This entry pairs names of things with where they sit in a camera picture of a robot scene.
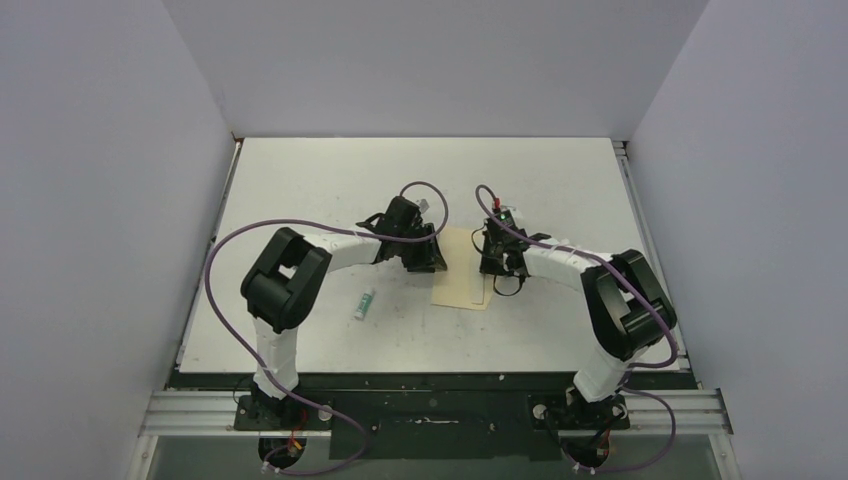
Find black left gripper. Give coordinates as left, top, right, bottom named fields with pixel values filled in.
left=396, top=224, right=446, bottom=274

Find cream paper envelope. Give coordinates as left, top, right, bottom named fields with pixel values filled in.
left=431, top=226, right=493, bottom=311

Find green white glue stick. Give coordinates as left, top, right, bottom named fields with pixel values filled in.
left=353, top=289, right=376, bottom=321

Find tan letter paper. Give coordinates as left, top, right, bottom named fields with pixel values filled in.
left=469, top=272, right=486, bottom=305

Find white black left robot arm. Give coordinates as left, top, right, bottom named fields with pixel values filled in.
left=240, top=196, right=447, bottom=431

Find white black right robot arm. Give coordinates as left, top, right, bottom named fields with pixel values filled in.
left=480, top=210, right=678, bottom=428

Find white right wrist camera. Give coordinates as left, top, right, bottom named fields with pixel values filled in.
left=497, top=205, right=523, bottom=223

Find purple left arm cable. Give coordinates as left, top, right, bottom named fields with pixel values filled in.
left=203, top=181, right=450, bottom=477

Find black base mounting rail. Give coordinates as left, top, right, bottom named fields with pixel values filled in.
left=143, top=372, right=695, bottom=474

